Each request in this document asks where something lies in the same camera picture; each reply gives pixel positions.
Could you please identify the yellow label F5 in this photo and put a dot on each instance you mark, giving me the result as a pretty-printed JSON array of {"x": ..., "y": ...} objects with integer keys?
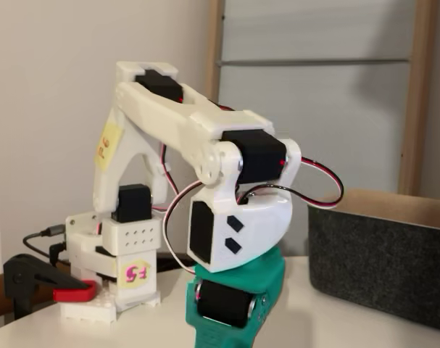
[{"x": 134, "y": 275}]

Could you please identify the yellow label F6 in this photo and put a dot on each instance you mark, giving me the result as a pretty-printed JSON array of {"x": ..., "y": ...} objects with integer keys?
[{"x": 107, "y": 145}]

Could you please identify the wooden frame with pale panel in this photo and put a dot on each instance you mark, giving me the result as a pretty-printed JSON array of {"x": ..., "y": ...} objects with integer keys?
[{"x": 417, "y": 108}]

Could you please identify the dark grey felt bin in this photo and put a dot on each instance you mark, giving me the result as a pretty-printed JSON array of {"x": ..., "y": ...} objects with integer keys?
[{"x": 368, "y": 261}]

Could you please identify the teal gripper black servo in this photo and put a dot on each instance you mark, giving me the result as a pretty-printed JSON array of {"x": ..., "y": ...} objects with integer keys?
[{"x": 225, "y": 302}]

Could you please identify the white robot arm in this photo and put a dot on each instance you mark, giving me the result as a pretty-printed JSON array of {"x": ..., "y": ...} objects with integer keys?
[{"x": 161, "y": 108}]

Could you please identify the black red table clamp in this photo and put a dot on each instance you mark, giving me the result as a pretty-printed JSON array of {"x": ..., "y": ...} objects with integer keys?
[{"x": 20, "y": 275}]

